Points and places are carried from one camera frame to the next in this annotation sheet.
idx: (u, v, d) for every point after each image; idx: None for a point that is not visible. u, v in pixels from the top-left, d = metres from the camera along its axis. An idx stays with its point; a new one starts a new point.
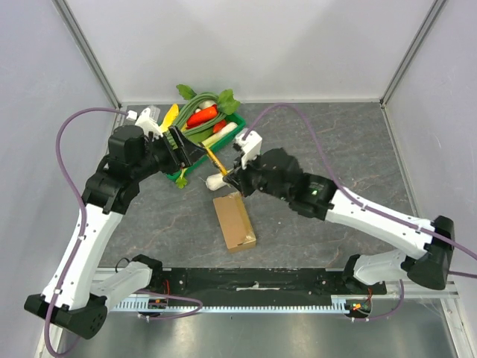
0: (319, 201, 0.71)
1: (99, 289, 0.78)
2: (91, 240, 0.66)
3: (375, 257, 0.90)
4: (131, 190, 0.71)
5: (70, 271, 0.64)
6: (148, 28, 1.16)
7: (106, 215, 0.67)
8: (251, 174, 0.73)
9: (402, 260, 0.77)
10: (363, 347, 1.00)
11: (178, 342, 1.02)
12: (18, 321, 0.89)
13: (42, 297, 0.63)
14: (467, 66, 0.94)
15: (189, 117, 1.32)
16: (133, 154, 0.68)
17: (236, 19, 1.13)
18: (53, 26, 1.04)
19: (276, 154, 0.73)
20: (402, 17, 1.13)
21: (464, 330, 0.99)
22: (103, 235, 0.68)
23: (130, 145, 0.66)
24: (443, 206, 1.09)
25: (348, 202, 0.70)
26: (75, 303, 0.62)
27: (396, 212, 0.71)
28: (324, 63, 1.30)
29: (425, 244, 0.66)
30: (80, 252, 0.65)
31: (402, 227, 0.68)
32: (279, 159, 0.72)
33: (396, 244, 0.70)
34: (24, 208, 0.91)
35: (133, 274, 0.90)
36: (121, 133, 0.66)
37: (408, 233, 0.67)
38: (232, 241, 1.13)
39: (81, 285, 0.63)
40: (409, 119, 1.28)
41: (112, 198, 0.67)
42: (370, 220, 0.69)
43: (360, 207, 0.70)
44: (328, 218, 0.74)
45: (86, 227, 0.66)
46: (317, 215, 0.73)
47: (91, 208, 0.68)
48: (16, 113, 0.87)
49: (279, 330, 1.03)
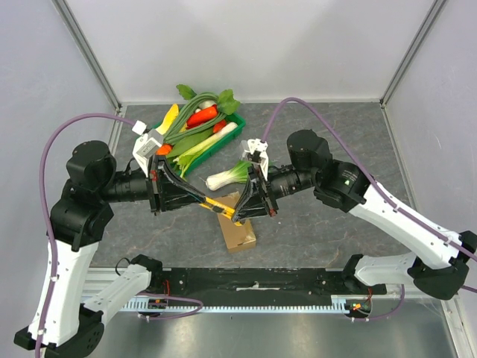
0: (350, 192, 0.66)
1: (95, 302, 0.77)
2: (65, 279, 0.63)
3: (378, 259, 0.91)
4: (102, 220, 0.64)
5: (50, 310, 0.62)
6: (148, 28, 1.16)
7: (76, 253, 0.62)
8: (277, 181, 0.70)
9: (409, 266, 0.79)
10: (363, 347, 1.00)
11: (178, 341, 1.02)
12: (19, 322, 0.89)
13: (30, 334, 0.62)
14: (466, 66, 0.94)
15: (190, 117, 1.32)
16: (98, 179, 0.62)
17: (236, 18, 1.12)
18: (52, 25, 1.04)
19: (301, 135, 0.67)
20: (402, 17, 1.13)
21: (464, 329, 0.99)
22: (78, 271, 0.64)
23: (95, 168, 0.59)
24: (442, 206, 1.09)
25: (380, 201, 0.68)
26: (63, 338, 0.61)
27: (426, 219, 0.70)
28: (324, 63, 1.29)
29: (450, 258, 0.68)
30: (57, 291, 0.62)
31: (431, 237, 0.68)
32: (307, 142, 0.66)
33: (417, 249, 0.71)
34: (24, 207, 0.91)
35: (130, 279, 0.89)
36: (82, 154, 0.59)
37: (435, 244, 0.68)
38: (232, 241, 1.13)
39: (65, 321, 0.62)
40: (409, 119, 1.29)
41: (79, 234, 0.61)
42: (400, 223, 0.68)
43: (392, 208, 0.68)
44: (351, 211, 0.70)
45: (58, 267, 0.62)
46: (343, 205, 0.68)
47: (60, 245, 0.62)
48: (15, 113, 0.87)
49: (279, 330, 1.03)
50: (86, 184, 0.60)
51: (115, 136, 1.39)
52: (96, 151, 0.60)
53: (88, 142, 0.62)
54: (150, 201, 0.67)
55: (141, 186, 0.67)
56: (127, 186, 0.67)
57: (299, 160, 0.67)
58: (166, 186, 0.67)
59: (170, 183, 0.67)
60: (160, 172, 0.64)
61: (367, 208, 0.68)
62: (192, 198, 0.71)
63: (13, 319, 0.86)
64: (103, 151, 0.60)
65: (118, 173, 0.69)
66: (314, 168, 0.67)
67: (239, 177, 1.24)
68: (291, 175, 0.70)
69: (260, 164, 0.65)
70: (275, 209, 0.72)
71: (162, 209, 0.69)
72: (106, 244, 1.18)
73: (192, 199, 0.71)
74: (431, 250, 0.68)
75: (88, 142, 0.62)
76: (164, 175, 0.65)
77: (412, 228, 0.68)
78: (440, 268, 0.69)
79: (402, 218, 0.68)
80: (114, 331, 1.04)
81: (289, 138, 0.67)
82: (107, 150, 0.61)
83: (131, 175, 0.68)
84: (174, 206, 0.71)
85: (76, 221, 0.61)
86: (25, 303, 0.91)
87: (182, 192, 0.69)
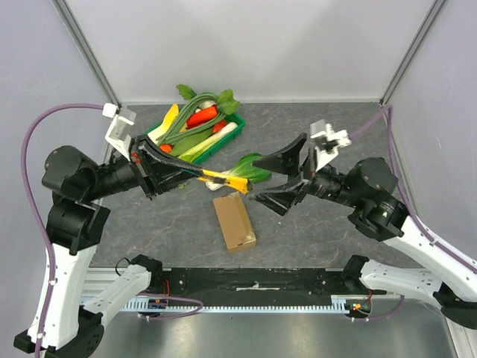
0: (387, 223, 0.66)
1: (95, 303, 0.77)
2: (63, 283, 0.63)
3: (390, 270, 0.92)
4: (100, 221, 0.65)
5: (48, 314, 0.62)
6: (148, 27, 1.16)
7: (74, 256, 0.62)
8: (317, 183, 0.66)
9: (436, 290, 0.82)
10: (363, 347, 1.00)
11: (178, 341, 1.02)
12: (19, 322, 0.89)
13: (29, 337, 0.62)
14: (466, 65, 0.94)
15: (190, 117, 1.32)
16: (81, 186, 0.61)
17: (236, 18, 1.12)
18: (52, 26, 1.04)
19: (378, 167, 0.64)
20: (402, 16, 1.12)
21: (464, 330, 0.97)
22: (77, 274, 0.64)
23: (71, 180, 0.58)
24: (443, 207, 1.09)
25: (417, 233, 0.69)
26: (62, 341, 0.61)
27: (461, 253, 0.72)
28: (324, 63, 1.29)
29: None
30: (56, 294, 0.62)
31: (466, 272, 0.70)
32: (382, 177, 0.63)
33: (449, 282, 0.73)
34: (24, 207, 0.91)
35: (130, 280, 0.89)
36: (54, 168, 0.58)
37: (470, 279, 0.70)
38: (232, 241, 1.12)
39: (64, 324, 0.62)
40: (409, 119, 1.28)
41: (77, 238, 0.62)
42: (435, 256, 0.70)
43: (429, 242, 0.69)
44: (386, 241, 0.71)
45: (56, 271, 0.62)
46: (378, 236, 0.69)
47: (58, 249, 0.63)
48: (15, 113, 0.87)
49: (279, 330, 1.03)
50: (71, 195, 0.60)
51: None
52: (68, 161, 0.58)
53: (58, 150, 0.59)
54: (141, 185, 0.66)
55: (127, 174, 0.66)
56: (115, 176, 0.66)
57: (361, 191, 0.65)
58: (154, 167, 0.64)
59: (157, 164, 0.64)
60: (142, 154, 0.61)
61: (404, 240, 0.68)
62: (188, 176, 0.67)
63: (13, 319, 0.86)
64: (75, 160, 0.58)
65: (102, 166, 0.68)
66: (370, 201, 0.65)
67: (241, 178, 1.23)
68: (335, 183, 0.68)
69: (323, 154, 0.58)
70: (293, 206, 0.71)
71: (158, 190, 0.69)
72: (106, 244, 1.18)
73: (187, 176, 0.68)
74: (466, 286, 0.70)
75: (57, 151, 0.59)
76: (149, 158, 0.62)
77: (448, 263, 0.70)
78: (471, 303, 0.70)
79: (437, 252, 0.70)
80: (114, 331, 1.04)
81: (362, 165, 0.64)
82: (79, 157, 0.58)
83: (115, 167, 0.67)
84: (171, 186, 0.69)
85: (71, 226, 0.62)
86: (25, 303, 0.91)
87: (174, 171, 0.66)
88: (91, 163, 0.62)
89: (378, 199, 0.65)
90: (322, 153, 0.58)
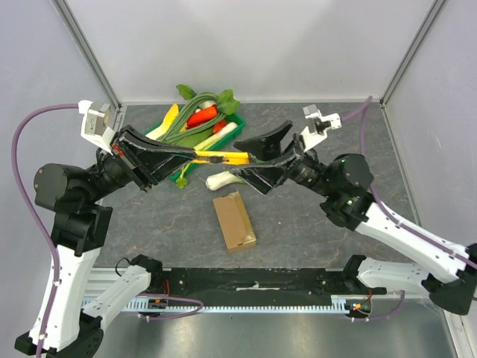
0: (353, 212, 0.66)
1: (95, 307, 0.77)
2: (67, 283, 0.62)
3: (384, 265, 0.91)
4: (104, 224, 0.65)
5: (51, 315, 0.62)
6: (148, 27, 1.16)
7: (80, 259, 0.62)
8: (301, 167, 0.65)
9: (424, 278, 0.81)
10: (363, 347, 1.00)
11: (178, 341, 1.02)
12: (20, 322, 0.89)
13: (30, 338, 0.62)
14: (466, 66, 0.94)
15: (189, 117, 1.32)
16: (78, 198, 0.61)
17: (236, 17, 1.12)
18: (52, 26, 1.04)
19: (358, 162, 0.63)
20: (402, 16, 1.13)
21: (464, 329, 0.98)
22: (80, 275, 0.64)
23: (65, 198, 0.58)
24: (443, 207, 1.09)
25: (383, 217, 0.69)
26: (64, 344, 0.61)
27: (429, 233, 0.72)
28: (324, 63, 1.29)
29: (457, 271, 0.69)
30: (59, 295, 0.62)
31: (435, 250, 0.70)
32: (361, 173, 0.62)
33: (422, 262, 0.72)
34: (24, 207, 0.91)
35: (130, 281, 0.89)
36: (45, 187, 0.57)
37: (440, 257, 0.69)
38: (232, 241, 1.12)
39: (66, 326, 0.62)
40: (408, 120, 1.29)
41: (83, 240, 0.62)
42: (403, 237, 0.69)
43: (395, 224, 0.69)
44: (357, 229, 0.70)
45: (60, 271, 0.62)
46: (348, 224, 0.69)
47: (62, 250, 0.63)
48: (16, 113, 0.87)
49: (279, 330, 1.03)
50: (70, 208, 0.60)
51: None
52: (56, 179, 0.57)
53: (43, 168, 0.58)
54: (135, 179, 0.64)
55: (118, 170, 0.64)
56: (107, 174, 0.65)
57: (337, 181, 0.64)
58: (141, 157, 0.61)
59: (144, 154, 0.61)
60: (124, 145, 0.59)
61: (368, 225, 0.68)
62: (179, 159, 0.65)
63: (13, 320, 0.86)
64: (62, 177, 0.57)
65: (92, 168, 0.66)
66: (343, 194, 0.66)
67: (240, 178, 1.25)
68: (312, 171, 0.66)
69: (315, 133, 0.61)
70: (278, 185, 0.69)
71: (153, 181, 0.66)
72: (106, 244, 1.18)
73: (179, 161, 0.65)
74: (437, 265, 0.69)
75: (43, 168, 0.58)
76: (133, 148, 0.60)
77: (417, 245, 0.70)
78: (450, 283, 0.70)
79: (404, 234, 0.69)
80: (114, 331, 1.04)
81: (346, 160, 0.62)
82: (64, 172, 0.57)
83: (104, 165, 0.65)
84: (165, 174, 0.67)
85: (76, 229, 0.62)
86: (25, 303, 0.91)
87: (165, 158, 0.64)
88: (78, 172, 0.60)
89: (351, 192, 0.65)
90: (314, 133, 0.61)
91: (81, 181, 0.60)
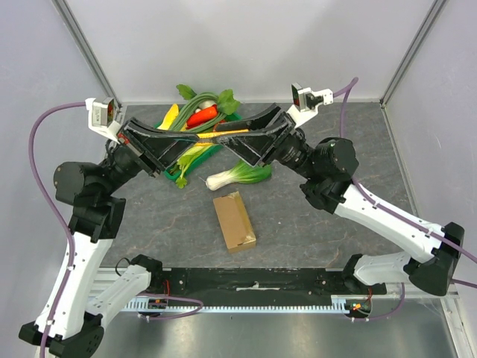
0: (331, 193, 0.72)
1: (95, 305, 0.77)
2: (80, 270, 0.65)
3: (376, 259, 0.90)
4: (119, 214, 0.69)
5: (61, 301, 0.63)
6: (148, 27, 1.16)
7: (95, 245, 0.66)
8: (288, 148, 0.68)
9: (405, 262, 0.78)
10: (363, 347, 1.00)
11: (178, 341, 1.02)
12: (20, 322, 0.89)
13: (36, 327, 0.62)
14: (467, 66, 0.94)
15: (189, 117, 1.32)
16: (95, 193, 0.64)
17: (235, 17, 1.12)
18: (52, 26, 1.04)
19: (342, 148, 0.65)
20: (402, 16, 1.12)
21: (464, 329, 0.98)
22: (93, 263, 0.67)
23: (84, 194, 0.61)
24: (443, 207, 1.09)
25: (361, 199, 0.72)
26: (69, 332, 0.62)
27: (407, 213, 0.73)
28: (325, 63, 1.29)
29: (433, 248, 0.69)
30: (71, 280, 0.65)
31: (412, 230, 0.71)
32: (347, 157, 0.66)
33: (403, 245, 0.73)
34: (24, 207, 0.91)
35: (130, 281, 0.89)
36: (64, 184, 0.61)
37: (417, 236, 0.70)
38: (232, 241, 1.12)
39: (74, 314, 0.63)
40: (409, 120, 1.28)
41: (100, 227, 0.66)
42: (379, 217, 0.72)
43: (371, 204, 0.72)
44: (336, 212, 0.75)
45: (75, 257, 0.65)
46: (327, 206, 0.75)
47: (79, 238, 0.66)
48: (16, 113, 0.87)
49: (279, 330, 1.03)
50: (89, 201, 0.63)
51: None
52: (73, 176, 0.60)
53: (60, 166, 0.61)
54: (143, 166, 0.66)
55: (128, 160, 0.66)
56: (118, 167, 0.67)
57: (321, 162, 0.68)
58: (147, 145, 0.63)
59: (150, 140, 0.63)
60: (130, 133, 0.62)
61: (346, 206, 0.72)
62: (184, 143, 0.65)
63: (14, 319, 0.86)
64: (80, 174, 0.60)
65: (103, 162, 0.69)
66: (326, 178, 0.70)
67: (240, 178, 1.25)
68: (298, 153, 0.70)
69: (305, 108, 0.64)
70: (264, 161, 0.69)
71: (160, 167, 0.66)
72: None
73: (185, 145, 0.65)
74: (413, 243, 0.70)
75: (60, 167, 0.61)
76: (139, 136, 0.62)
77: (394, 224, 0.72)
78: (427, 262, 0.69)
79: (381, 215, 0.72)
80: (114, 331, 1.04)
81: (334, 145, 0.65)
82: (81, 170, 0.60)
83: (115, 159, 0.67)
84: (173, 160, 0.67)
85: (93, 219, 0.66)
86: (26, 303, 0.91)
87: (169, 143, 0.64)
88: (92, 168, 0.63)
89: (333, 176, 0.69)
90: (305, 107, 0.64)
91: (97, 177, 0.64)
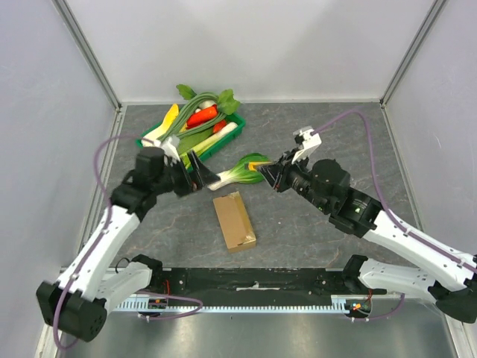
0: (361, 218, 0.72)
1: (98, 291, 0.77)
2: (112, 235, 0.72)
3: (387, 267, 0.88)
4: (150, 202, 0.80)
5: (87, 262, 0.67)
6: (148, 27, 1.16)
7: (130, 215, 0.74)
8: (294, 174, 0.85)
9: (431, 284, 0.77)
10: (363, 347, 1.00)
11: (178, 341, 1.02)
12: (19, 322, 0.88)
13: (57, 283, 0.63)
14: (467, 65, 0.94)
15: (190, 117, 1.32)
16: (153, 172, 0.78)
17: (236, 17, 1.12)
18: (52, 26, 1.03)
19: (324, 165, 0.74)
20: (404, 16, 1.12)
21: (464, 330, 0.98)
22: (121, 236, 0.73)
23: (151, 164, 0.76)
24: (443, 206, 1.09)
25: (390, 225, 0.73)
26: (89, 291, 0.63)
27: (440, 243, 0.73)
28: (324, 63, 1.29)
29: (466, 279, 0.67)
30: (102, 243, 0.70)
31: (443, 259, 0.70)
32: (329, 171, 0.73)
33: (431, 273, 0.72)
34: (25, 206, 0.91)
35: (133, 274, 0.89)
36: (146, 150, 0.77)
37: (449, 266, 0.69)
38: (232, 241, 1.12)
39: (95, 276, 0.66)
40: (408, 120, 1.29)
41: (138, 200, 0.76)
42: (411, 246, 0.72)
43: (403, 232, 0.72)
44: (365, 236, 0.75)
45: (109, 224, 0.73)
46: (356, 231, 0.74)
47: (116, 210, 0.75)
48: (15, 113, 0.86)
49: (279, 330, 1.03)
50: (147, 172, 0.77)
51: (115, 136, 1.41)
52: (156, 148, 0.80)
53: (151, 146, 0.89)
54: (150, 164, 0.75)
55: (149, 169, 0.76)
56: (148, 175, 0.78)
57: (320, 190, 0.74)
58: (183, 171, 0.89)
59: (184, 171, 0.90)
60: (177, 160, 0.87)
61: (376, 233, 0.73)
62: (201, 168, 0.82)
63: (13, 320, 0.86)
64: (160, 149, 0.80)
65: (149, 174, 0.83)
66: (334, 197, 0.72)
67: (240, 178, 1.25)
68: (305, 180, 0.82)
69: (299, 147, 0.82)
70: (279, 187, 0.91)
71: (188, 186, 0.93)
72: None
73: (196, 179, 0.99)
74: (443, 274, 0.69)
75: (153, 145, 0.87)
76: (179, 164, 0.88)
77: (423, 252, 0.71)
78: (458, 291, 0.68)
79: (412, 244, 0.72)
80: (114, 331, 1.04)
81: (314, 165, 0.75)
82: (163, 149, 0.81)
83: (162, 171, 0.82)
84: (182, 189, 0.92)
85: (136, 195, 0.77)
86: (25, 303, 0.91)
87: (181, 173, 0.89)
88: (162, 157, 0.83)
89: (341, 195, 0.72)
90: (300, 147, 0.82)
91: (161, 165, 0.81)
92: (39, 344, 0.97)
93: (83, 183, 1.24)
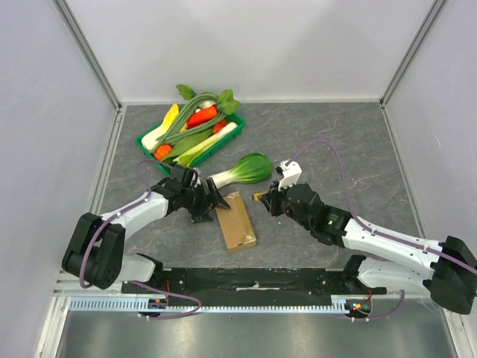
0: (335, 228, 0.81)
1: None
2: (147, 205, 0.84)
3: (384, 265, 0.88)
4: (175, 203, 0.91)
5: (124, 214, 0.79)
6: (149, 27, 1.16)
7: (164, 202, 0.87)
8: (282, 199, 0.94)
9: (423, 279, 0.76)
10: (362, 347, 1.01)
11: (178, 341, 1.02)
12: (19, 323, 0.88)
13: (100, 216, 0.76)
14: (467, 66, 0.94)
15: (189, 117, 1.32)
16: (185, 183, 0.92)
17: (236, 17, 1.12)
18: (53, 26, 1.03)
19: (301, 188, 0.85)
20: (404, 16, 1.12)
21: (464, 330, 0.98)
22: (153, 212, 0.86)
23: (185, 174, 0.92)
24: (443, 206, 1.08)
25: (359, 229, 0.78)
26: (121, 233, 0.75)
27: (405, 235, 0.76)
28: (324, 63, 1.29)
29: (431, 262, 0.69)
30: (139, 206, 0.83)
31: (410, 249, 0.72)
32: (303, 193, 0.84)
33: (407, 265, 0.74)
34: (24, 206, 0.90)
35: (139, 259, 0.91)
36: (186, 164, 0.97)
37: (415, 253, 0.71)
38: (232, 241, 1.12)
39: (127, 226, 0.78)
40: (408, 120, 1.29)
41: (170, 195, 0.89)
42: (380, 242, 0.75)
43: (370, 232, 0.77)
44: (348, 246, 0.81)
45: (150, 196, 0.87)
46: (337, 242, 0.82)
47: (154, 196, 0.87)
48: (15, 114, 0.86)
49: (279, 330, 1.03)
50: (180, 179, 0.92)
51: (115, 135, 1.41)
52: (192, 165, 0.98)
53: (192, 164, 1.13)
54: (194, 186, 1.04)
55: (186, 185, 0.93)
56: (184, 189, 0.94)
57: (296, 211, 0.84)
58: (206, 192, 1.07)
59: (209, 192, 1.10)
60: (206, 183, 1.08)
61: (348, 239, 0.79)
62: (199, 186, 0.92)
63: (13, 320, 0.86)
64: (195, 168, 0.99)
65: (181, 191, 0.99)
66: (308, 214, 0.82)
67: (240, 178, 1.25)
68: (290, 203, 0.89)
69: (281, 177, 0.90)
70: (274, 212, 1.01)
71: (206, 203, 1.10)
72: None
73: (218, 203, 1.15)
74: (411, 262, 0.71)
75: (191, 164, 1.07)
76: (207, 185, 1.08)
77: (391, 245, 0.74)
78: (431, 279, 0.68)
79: (381, 239, 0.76)
80: (114, 332, 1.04)
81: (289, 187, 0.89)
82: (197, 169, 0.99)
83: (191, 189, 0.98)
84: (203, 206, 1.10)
85: (168, 193, 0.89)
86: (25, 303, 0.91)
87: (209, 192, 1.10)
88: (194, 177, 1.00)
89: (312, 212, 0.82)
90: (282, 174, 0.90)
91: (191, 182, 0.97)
92: (39, 344, 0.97)
93: (83, 183, 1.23)
